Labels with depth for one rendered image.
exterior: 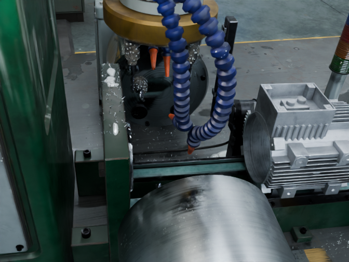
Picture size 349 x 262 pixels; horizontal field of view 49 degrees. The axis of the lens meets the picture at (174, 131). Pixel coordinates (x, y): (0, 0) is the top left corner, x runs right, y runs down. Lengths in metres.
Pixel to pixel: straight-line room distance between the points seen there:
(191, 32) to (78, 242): 0.44
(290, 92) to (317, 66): 0.90
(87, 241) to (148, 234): 0.27
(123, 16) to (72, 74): 0.94
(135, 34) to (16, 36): 0.17
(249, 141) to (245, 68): 0.72
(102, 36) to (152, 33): 0.58
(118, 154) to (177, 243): 0.19
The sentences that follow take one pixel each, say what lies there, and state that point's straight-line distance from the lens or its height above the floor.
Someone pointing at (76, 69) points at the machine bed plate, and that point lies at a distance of 1.53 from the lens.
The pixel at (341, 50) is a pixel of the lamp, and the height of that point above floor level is 1.10.
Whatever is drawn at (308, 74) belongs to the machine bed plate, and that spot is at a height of 0.80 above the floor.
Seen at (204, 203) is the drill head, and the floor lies 1.16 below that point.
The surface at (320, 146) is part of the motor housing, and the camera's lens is 0.83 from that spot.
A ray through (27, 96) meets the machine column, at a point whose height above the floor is 1.28.
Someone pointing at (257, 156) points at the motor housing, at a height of 0.95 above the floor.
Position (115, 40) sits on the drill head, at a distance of 1.01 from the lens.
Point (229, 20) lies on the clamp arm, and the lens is 0.82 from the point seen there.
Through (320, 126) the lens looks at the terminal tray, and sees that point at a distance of 0.81.
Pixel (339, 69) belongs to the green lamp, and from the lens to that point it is 1.20.
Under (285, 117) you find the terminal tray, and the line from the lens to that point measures 0.76.
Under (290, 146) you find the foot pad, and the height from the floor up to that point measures 1.07.
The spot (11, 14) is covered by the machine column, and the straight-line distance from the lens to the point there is 0.46.
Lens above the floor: 1.55
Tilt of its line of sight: 38 degrees down
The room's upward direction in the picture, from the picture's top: 5 degrees clockwise
